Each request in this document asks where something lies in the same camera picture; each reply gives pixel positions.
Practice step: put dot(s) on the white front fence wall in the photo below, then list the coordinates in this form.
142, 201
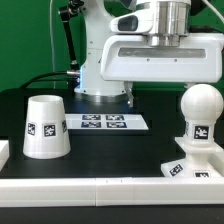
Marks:
56, 192

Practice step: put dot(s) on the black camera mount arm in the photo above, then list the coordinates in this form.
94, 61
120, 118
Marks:
66, 13

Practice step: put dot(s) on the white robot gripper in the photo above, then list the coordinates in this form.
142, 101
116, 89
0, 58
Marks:
197, 59

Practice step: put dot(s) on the white marker sheet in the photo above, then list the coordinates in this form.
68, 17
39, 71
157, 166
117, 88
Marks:
106, 121

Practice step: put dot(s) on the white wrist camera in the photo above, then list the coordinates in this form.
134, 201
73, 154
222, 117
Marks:
134, 23

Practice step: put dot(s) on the white lamp bulb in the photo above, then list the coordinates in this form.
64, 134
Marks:
201, 105

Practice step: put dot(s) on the white lamp shade cone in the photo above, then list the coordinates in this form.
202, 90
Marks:
46, 133

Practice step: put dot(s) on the white lamp base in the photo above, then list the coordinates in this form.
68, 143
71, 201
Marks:
197, 162

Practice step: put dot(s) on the white fence wall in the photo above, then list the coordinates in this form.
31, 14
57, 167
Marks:
56, 192
4, 152

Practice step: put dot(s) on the white left fence wall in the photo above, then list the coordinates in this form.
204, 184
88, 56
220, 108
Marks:
4, 152

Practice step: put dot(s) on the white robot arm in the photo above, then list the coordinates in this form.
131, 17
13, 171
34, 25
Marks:
152, 43

